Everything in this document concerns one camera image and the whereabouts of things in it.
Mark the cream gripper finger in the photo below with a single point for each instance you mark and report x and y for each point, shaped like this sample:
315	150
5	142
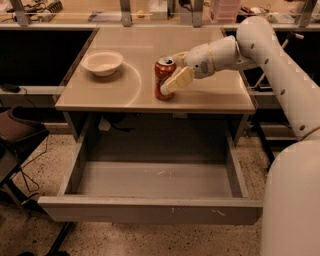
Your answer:
179	58
180	78

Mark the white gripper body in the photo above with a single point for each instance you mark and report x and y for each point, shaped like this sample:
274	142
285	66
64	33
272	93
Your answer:
198	60

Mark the red coke can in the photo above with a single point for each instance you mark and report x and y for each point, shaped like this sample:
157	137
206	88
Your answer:
163	69

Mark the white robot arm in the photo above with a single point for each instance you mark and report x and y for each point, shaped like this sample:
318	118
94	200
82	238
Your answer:
291	208

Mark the grey cabinet with beige top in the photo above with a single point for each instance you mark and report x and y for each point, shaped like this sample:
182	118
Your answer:
207	108

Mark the open grey top drawer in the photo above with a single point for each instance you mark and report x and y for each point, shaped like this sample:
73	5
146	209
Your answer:
149	178

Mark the pink plastic container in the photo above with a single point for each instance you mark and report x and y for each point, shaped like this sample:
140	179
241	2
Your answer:
223	11

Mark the white bowl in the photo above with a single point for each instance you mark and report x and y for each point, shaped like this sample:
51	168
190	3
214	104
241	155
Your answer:
102	63

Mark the black power adapter left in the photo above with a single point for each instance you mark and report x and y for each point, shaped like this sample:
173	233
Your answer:
10	88

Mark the dark office chair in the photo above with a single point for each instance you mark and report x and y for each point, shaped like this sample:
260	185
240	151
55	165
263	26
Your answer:
19	137

